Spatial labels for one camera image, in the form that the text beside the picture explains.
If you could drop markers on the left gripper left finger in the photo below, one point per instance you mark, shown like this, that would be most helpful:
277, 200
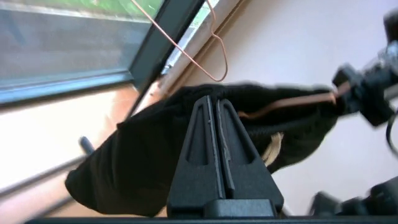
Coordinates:
196, 183

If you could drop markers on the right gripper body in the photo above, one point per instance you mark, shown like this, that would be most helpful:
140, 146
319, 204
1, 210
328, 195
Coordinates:
373, 93

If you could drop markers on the window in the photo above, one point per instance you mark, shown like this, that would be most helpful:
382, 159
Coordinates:
161, 46

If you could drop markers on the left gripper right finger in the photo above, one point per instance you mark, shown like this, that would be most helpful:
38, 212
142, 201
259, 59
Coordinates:
252, 183

